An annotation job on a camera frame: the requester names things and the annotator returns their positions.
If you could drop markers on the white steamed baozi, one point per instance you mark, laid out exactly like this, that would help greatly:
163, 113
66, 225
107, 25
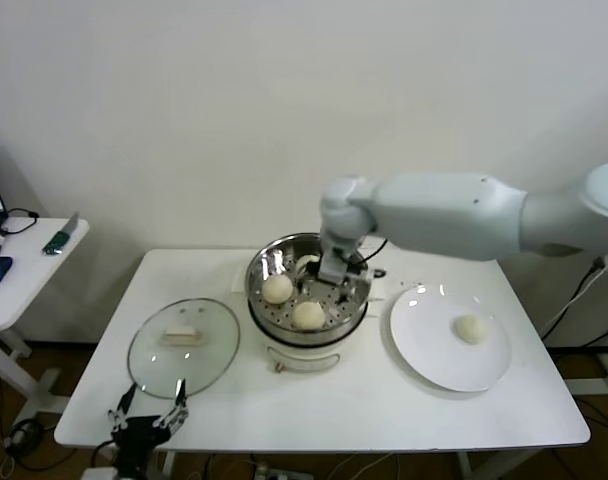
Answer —
306, 261
308, 316
277, 290
471, 329

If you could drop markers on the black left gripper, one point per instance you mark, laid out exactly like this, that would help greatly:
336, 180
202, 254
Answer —
134, 432

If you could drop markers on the white metal floor frame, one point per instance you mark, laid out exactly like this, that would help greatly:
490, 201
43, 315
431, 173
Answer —
596, 386

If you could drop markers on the white round plate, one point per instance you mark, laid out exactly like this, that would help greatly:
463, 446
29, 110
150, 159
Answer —
491, 365

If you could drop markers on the black power adapter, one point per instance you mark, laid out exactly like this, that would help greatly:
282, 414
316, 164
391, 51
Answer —
598, 267

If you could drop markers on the white floor plug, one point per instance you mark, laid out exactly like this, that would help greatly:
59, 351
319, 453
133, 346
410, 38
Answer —
15, 439

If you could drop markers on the white side table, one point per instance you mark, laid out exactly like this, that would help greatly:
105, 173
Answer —
34, 280

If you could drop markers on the stainless steel steamer basket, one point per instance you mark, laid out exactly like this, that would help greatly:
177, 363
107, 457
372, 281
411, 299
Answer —
264, 260

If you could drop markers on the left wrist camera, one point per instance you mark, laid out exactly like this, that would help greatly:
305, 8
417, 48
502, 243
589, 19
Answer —
96, 475

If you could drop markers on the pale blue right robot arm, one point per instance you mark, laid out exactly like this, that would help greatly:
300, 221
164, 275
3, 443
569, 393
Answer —
434, 210

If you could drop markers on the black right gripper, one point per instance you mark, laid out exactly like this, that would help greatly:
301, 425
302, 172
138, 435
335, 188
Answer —
359, 276

